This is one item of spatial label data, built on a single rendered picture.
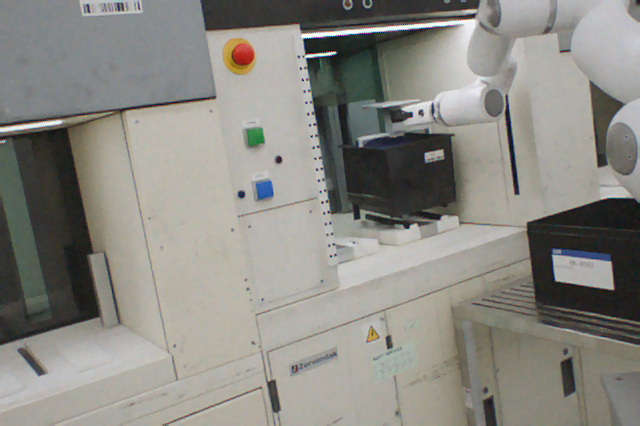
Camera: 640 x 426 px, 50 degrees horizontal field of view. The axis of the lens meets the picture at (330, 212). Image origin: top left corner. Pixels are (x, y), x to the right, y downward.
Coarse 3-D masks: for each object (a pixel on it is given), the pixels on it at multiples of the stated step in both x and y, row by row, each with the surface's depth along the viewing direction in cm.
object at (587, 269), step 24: (552, 216) 149; (576, 216) 153; (600, 216) 158; (624, 216) 156; (528, 240) 145; (552, 240) 140; (576, 240) 134; (600, 240) 130; (624, 240) 125; (552, 264) 141; (576, 264) 136; (600, 264) 131; (624, 264) 126; (552, 288) 142; (576, 288) 137; (600, 288) 132; (624, 288) 127; (600, 312) 133; (624, 312) 129
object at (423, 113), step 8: (416, 104) 168; (424, 104) 165; (432, 104) 164; (416, 112) 166; (424, 112) 165; (432, 112) 164; (408, 120) 169; (416, 120) 167; (424, 120) 165; (432, 120) 164
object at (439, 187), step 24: (360, 144) 176; (408, 144) 173; (432, 144) 176; (360, 168) 181; (384, 168) 171; (408, 168) 174; (432, 168) 177; (360, 192) 183; (384, 192) 173; (408, 192) 175; (432, 192) 178; (432, 216) 184
